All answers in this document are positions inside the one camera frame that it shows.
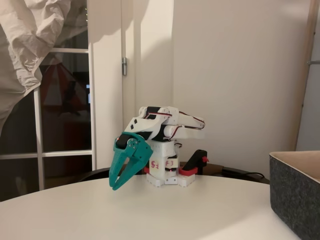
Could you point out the teal gripper black servo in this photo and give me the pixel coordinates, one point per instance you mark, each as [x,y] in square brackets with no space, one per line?
[124,153]

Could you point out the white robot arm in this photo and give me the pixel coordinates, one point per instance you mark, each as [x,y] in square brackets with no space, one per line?
[175,135]

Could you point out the dark grey felt basket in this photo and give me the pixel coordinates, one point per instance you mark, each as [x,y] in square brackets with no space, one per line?
[292,190]

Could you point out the black clamp with red pads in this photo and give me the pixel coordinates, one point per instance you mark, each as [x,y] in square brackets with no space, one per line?
[147,170]
[197,157]

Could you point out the white glazed door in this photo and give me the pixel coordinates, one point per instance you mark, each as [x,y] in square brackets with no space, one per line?
[92,100]

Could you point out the metal door hinge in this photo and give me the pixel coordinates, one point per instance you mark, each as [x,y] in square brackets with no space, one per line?
[124,66]

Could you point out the beige crumpled curtain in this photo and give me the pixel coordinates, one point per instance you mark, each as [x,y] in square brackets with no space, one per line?
[25,37]

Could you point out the wooden frame with grey panel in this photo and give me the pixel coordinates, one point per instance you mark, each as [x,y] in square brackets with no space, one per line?
[303,75]

